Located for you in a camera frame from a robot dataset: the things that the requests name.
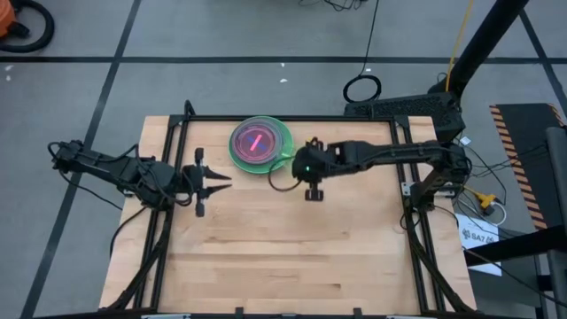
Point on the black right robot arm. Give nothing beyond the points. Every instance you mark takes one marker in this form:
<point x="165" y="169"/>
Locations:
<point x="398" y="153"/>

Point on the hazard-striped black mat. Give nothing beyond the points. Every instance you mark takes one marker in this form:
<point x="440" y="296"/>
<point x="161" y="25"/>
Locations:
<point x="518" y="124"/>

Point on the black metal beam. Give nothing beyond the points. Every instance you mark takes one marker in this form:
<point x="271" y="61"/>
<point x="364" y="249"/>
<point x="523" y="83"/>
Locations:
<point x="522" y="243"/>

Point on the yellow plug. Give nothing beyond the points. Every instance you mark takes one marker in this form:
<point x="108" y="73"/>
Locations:
<point x="486" y="199"/>

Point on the black plastic plate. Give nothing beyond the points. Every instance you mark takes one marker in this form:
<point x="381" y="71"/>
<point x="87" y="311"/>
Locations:
<point x="235" y="144"/>

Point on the black metal table frame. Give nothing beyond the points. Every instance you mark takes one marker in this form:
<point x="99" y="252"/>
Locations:
<point x="332" y="119"/>

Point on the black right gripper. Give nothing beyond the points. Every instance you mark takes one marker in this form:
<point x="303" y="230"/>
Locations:
<point x="319" y="161"/>

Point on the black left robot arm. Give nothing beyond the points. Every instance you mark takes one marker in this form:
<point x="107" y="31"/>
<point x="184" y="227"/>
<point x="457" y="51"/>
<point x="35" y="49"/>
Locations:
<point x="119" y="170"/>

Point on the white paper sign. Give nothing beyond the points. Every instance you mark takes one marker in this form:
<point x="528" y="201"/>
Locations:
<point x="476" y="235"/>

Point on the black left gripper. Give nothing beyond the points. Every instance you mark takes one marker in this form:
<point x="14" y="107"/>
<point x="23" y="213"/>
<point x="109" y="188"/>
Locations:
<point x="192" y="182"/>

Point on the black pole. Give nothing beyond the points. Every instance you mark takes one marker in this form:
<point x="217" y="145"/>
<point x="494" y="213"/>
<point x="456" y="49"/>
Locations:
<point x="483" y="40"/>

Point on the red transparent plastic plate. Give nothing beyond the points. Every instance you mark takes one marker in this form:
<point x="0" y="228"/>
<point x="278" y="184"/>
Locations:
<point x="252" y="133"/>

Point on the large light green plate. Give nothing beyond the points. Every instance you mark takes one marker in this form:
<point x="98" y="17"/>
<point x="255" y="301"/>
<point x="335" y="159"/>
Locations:
<point x="288" y="146"/>

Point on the black perforated computer case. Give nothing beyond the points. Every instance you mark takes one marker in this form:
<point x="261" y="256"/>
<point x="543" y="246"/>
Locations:
<point x="412" y="106"/>

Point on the grey metal post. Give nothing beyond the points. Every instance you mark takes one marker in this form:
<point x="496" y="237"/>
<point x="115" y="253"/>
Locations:
<point x="558" y="177"/>

